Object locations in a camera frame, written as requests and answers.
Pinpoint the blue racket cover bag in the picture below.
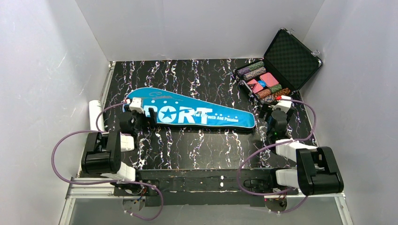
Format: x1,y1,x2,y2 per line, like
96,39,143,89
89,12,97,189
122,87,256,130

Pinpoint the silver shuttlecock tube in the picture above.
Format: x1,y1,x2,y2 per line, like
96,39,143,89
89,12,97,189
88,100,105,131

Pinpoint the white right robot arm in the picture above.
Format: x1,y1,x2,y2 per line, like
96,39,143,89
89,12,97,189
266,108,344,196

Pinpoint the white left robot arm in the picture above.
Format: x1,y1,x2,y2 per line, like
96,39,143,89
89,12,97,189
81,106,157,182

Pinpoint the pink playing card deck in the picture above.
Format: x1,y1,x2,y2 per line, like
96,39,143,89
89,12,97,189
260,72,279,87

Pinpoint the black poker chip case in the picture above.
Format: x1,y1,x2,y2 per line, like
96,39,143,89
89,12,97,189
233,28,323,104

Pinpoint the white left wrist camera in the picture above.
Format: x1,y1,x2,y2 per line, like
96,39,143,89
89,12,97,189
129,97,145,114

